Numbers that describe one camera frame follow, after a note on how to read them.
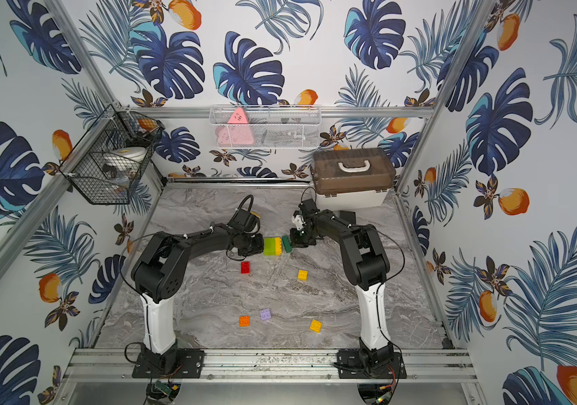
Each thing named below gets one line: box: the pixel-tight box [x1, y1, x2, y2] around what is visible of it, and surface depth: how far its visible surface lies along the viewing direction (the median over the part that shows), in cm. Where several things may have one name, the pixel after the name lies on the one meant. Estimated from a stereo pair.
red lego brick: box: [240, 261, 251, 275], surface depth 94 cm
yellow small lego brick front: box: [309, 318, 324, 334], surface depth 83 cm
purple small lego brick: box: [259, 307, 272, 321], surface depth 84 cm
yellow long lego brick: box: [275, 237, 283, 256], surface depth 100 cm
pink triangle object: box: [215, 107, 255, 147], surface depth 92 cm
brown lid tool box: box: [311, 147, 397, 196], surface depth 102 cm
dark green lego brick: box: [281, 234, 293, 254], surface depth 102 cm
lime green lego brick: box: [263, 237, 276, 256], surface depth 100 cm
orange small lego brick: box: [238, 315, 251, 327], surface depth 85 cm
